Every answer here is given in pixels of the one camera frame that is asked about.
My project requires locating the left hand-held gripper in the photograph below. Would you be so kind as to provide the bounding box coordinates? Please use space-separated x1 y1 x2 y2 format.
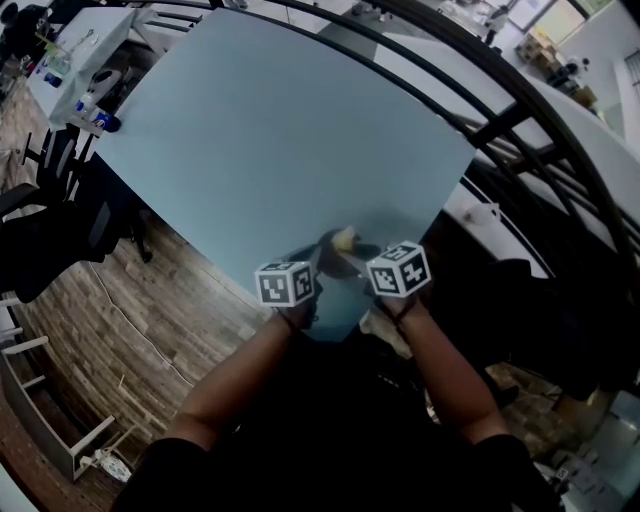
254 239 326 307

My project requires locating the white floor cable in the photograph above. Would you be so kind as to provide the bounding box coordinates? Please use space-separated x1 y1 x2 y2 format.
89 259 196 386

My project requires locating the blue patterned round plate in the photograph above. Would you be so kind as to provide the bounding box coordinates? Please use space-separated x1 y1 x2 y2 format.
97 448 132 482

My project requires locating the white cloth covered table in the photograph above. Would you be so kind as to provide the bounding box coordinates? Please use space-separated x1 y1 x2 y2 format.
27 7 161 131

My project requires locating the white frame furniture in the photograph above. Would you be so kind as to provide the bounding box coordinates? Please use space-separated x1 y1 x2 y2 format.
0 294 131 484

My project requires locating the white plastic bag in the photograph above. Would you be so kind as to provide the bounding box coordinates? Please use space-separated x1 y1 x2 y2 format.
462 202 501 229

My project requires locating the person's right forearm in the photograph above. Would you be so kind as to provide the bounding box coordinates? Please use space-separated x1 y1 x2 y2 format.
394 294 506 446

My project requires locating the black mesh office chair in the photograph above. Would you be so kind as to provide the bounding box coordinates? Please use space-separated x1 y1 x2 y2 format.
0 182 116 304

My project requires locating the blue label soda bottle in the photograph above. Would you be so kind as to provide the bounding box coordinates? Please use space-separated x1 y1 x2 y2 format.
74 99 121 134

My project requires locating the light blue white-legged table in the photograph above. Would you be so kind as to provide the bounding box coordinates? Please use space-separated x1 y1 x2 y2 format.
92 7 476 344

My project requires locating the person's black clothing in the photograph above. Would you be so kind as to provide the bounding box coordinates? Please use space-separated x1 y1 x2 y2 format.
112 339 561 512

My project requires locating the black metal railing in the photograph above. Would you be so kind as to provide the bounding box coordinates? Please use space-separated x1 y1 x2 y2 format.
199 0 640 311

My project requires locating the person's left forearm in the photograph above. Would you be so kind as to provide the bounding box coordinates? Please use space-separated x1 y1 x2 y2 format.
169 304 314 446

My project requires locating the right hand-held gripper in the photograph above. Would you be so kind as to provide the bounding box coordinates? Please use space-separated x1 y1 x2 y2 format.
344 240 432 298

